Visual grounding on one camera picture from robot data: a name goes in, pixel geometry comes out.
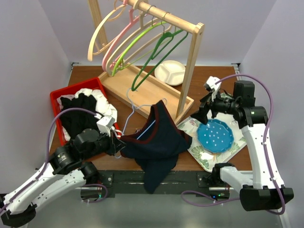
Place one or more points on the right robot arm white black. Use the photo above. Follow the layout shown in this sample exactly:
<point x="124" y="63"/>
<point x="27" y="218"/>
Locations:
<point x="266" y="190"/>

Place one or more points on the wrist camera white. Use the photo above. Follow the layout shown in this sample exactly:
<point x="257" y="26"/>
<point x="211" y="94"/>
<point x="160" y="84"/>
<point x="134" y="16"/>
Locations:
<point x="212" y="85"/>
<point x="105" y="124"/>

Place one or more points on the light blue wire hanger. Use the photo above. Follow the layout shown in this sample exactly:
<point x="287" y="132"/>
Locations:
<point x="134" y="108"/>

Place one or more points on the dark green hanger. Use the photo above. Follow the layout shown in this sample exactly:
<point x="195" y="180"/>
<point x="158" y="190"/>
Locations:
<point x="159" y="48"/>

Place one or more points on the red plastic bin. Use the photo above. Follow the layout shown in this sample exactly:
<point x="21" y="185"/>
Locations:
<point x="93" y="83"/>

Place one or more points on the navy tank top red trim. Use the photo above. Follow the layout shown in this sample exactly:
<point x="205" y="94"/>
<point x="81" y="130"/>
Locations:
<point x="156" y="147"/>

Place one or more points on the wooden hanger rack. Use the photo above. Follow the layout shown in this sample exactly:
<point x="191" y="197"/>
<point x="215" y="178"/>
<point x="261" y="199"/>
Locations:
<point x="152" y="89"/>

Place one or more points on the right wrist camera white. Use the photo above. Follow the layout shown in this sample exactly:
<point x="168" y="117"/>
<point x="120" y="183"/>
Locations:
<point x="212" y="85"/>

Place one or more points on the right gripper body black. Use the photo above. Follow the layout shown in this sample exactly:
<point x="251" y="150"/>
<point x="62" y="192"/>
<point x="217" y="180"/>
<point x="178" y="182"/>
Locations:
<point x="222" y="105"/>

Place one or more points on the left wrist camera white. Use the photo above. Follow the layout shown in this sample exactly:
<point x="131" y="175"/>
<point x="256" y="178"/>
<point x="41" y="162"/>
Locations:
<point x="105" y="124"/>

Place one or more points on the lime green hanger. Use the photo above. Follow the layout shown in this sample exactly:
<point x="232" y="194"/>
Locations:
<point x="120" y="64"/>

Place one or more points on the black garment in bin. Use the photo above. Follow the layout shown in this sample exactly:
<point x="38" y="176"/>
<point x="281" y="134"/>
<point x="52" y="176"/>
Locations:
<point x="74" y="122"/>

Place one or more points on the natural wooden hanger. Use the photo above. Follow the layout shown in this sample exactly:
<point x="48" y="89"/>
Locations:
<point x="99" y="42"/>

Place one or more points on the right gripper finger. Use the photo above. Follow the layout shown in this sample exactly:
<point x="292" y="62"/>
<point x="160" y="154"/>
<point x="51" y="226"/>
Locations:
<point x="206" y="102"/>
<point x="201" y="115"/>

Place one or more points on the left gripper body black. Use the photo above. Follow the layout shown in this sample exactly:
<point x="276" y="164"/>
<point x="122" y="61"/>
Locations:
<point x="106" y="144"/>

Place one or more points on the white garment in bin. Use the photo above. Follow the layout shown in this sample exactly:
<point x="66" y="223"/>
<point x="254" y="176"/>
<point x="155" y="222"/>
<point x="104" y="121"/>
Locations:
<point x="103" y="106"/>

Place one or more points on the white divided dish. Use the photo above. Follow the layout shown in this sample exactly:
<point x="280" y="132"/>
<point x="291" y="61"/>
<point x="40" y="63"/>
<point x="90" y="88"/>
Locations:
<point x="170" y="72"/>

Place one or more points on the blue dotted plate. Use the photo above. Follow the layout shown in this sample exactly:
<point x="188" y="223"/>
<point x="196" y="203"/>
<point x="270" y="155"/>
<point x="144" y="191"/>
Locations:
<point x="216" y="136"/>

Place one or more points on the pink plastic hanger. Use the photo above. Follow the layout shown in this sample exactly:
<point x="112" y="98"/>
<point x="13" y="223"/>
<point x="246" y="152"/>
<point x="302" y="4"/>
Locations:
<point x="132" y="22"/>

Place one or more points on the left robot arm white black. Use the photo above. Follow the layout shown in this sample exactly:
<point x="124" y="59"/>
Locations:
<point x="68" y="168"/>

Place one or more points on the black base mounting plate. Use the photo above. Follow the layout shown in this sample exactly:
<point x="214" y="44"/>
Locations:
<point x="131" y="182"/>

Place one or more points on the beige plastic hanger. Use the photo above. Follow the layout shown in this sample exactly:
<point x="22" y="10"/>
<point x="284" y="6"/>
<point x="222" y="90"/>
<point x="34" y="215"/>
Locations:
<point x="122" y="44"/>

